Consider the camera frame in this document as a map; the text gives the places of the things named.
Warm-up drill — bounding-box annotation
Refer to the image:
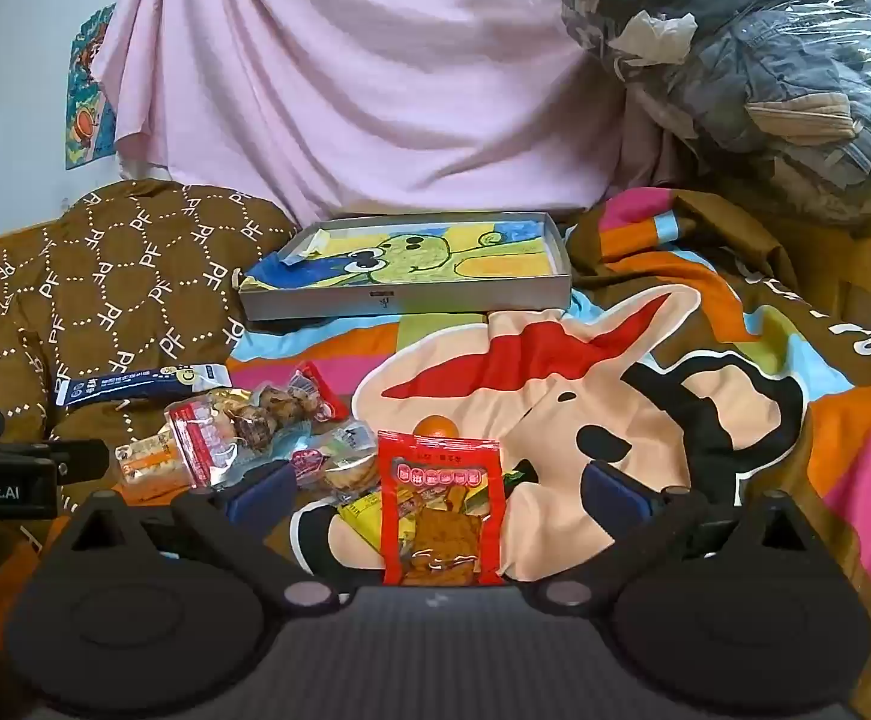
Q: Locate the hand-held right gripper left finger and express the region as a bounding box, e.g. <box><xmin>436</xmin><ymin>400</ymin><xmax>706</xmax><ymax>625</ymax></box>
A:
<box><xmin>51</xmin><ymin>461</ymin><xmax>339</xmax><ymax>616</ymax></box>

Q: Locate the red snack packet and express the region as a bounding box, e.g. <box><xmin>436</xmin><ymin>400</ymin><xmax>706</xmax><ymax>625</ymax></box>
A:
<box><xmin>376</xmin><ymin>431</ymin><xmax>508</xmax><ymax>587</ymax></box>

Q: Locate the cartoon wall poster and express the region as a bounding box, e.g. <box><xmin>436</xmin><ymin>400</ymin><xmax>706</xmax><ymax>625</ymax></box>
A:
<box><xmin>66</xmin><ymin>4</ymin><xmax>118</xmax><ymax>170</ymax></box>

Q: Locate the clear cookie packet red label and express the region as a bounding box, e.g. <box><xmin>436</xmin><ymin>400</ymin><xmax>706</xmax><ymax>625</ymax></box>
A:
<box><xmin>163</xmin><ymin>361</ymin><xmax>351</xmax><ymax>490</ymax></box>

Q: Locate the clear bag of clothes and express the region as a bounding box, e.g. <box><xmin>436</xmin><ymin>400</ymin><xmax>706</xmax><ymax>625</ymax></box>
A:
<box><xmin>561</xmin><ymin>0</ymin><xmax>871</xmax><ymax>235</ymax></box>

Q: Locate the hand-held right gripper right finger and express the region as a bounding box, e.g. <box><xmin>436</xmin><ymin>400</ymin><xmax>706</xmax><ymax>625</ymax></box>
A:
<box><xmin>538</xmin><ymin>461</ymin><xmax>830</xmax><ymax>614</ymax></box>

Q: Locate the pink hanging sheet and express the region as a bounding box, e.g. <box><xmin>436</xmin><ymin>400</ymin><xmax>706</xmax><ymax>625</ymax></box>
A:
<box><xmin>90</xmin><ymin>0</ymin><xmax>631</xmax><ymax>226</ymax></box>

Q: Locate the cartoon printed tray liner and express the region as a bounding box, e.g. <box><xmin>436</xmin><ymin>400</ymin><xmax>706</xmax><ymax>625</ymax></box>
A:
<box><xmin>243</xmin><ymin>220</ymin><xmax>561</xmax><ymax>293</ymax></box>

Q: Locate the yellow green snack packet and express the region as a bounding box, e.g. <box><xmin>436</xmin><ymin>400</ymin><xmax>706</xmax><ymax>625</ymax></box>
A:
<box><xmin>337</xmin><ymin>469</ymin><xmax>532</xmax><ymax>552</ymax></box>

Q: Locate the dark blue stick packet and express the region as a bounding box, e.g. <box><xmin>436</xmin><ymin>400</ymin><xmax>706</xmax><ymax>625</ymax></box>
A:
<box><xmin>52</xmin><ymin>362</ymin><xmax>231</xmax><ymax>408</ymax></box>

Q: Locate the orange biscuit packet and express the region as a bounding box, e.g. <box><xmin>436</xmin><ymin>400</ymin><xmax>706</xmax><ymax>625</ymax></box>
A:
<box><xmin>115</xmin><ymin>431</ymin><xmax>190</xmax><ymax>500</ymax></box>

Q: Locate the grey box tray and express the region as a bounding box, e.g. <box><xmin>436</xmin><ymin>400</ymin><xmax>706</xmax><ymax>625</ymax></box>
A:
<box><xmin>238</xmin><ymin>211</ymin><xmax>573</xmax><ymax>322</ymax></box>

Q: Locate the light blue snack packet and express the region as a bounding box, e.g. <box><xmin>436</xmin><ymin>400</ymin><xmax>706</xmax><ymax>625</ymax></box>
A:
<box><xmin>285</xmin><ymin>420</ymin><xmax>381</xmax><ymax>485</ymax></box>

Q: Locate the colourful printed blanket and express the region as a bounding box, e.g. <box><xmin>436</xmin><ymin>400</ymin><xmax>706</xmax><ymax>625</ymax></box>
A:
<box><xmin>0</xmin><ymin>187</ymin><xmax>871</xmax><ymax>720</ymax></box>

